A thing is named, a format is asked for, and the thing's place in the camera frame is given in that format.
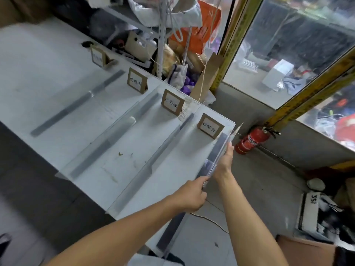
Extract orange paper bag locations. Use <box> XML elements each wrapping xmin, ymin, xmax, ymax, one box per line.
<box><xmin>169</xmin><ymin>0</ymin><xmax>222</xmax><ymax>54</ymax></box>

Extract white box outdoors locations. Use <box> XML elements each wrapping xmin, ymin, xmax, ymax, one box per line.
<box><xmin>262</xmin><ymin>59</ymin><xmax>294</xmax><ymax>91</ymax></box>

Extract grey metal shelf rack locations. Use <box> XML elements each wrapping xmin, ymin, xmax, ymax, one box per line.
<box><xmin>83</xmin><ymin>0</ymin><xmax>195</xmax><ymax>80</ymax></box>

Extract tall narrow cardboard piece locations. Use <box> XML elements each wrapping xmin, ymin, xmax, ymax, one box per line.
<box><xmin>190</xmin><ymin>52</ymin><xmax>224</xmax><ymax>104</ymax></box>

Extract glass storefront with taped frame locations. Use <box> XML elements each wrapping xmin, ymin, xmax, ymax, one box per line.
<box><xmin>209</xmin><ymin>0</ymin><xmax>355</xmax><ymax>153</ymax></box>

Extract red cloth heap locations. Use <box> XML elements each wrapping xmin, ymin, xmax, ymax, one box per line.
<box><xmin>334</xmin><ymin>113</ymin><xmax>355</xmax><ymax>144</ymax></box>

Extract person's left forearm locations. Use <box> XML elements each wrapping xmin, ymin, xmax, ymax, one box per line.
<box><xmin>44</xmin><ymin>196</ymin><xmax>181</xmax><ymax>266</ymax></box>

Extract dark grey plastic mailer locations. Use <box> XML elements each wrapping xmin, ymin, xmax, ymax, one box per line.
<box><xmin>88</xmin><ymin>8</ymin><xmax>126</xmax><ymax>45</ymax></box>

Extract white woven sack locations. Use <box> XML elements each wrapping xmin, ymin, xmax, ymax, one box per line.
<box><xmin>127</xmin><ymin>0</ymin><xmax>203</xmax><ymax>28</ymax></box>

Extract red fire extinguisher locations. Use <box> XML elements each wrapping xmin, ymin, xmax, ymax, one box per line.
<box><xmin>234</xmin><ymin>126</ymin><xmax>281</xmax><ymax>156</ymax></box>

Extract person's right forearm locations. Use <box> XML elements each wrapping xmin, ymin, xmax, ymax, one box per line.
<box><xmin>216</xmin><ymin>174</ymin><xmax>290</xmax><ymax>266</ymax></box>

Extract purple items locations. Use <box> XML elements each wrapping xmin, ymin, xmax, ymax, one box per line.
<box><xmin>180</xmin><ymin>74</ymin><xmax>199</xmax><ymax>96</ymax></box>

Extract white round object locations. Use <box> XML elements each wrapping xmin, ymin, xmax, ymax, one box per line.
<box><xmin>306</xmin><ymin>177</ymin><xmax>326</xmax><ymax>192</ymax></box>

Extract person's left hand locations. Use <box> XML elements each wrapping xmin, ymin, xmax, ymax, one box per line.
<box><xmin>170</xmin><ymin>175</ymin><xmax>210</xmax><ymax>214</ymax></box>

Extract clear acrylic divider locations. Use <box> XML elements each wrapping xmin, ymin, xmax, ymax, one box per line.
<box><xmin>106</xmin><ymin>113</ymin><xmax>195</xmax><ymax>214</ymax></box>
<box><xmin>55</xmin><ymin>91</ymin><xmax>161</xmax><ymax>181</ymax></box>
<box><xmin>156</xmin><ymin>122</ymin><xmax>244</xmax><ymax>259</ymax></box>
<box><xmin>27</xmin><ymin>68</ymin><xmax>127</xmax><ymax>139</ymax></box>

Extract black white shoe box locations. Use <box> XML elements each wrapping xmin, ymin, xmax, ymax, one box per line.
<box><xmin>295</xmin><ymin>191</ymin><xmax>355</xmax><ymax>245</ymax></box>

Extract white floor cable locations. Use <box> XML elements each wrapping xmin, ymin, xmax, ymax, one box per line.
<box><xmin>190</xmin><ymin>201</ymin><xmax>230</xmax><ymax>235</ymax></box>

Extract brown cardboard sign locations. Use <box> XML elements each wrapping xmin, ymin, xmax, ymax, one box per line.
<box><xmin>127</xmin><ymin>67</ymin><xmax>149</xmax><ymax>95</ymax></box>
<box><xmin>197</xmin><ymin>113</ymin><xmax>225</xmax><ymax>140</ymax></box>
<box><xmin>161</xmin><ymin>89</ymin><xmax>186</xmax><ymax>117</ymax></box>
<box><xmin>90</xmin><ymin>45</ymin><xmax>118</xmax><ymax>69</ymax></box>

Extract person's right hand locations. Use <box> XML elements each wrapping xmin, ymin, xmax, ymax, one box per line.
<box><xmin>212</xmin><ymin>141</ymin><xmax>235</xmax><ymax>183</ymax></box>

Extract brown cardboard floor box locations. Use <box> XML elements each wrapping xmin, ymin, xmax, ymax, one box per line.
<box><xmin>276</xmin><ymin>235</ymin><xmax>338</xmax><ymax>266</ymax></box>

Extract beige storage basket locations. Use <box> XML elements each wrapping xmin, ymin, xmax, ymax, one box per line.
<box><xmin>125</xmin><ymin>31</ymin><xmax>158</xmax><ymax>63</ymax></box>

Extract white tote bag blue trim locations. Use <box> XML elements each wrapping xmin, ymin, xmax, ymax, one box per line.
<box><xmin>166</xmin><ymin>63</ymin><xmax>189</xmax><ymax>91</ymax></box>

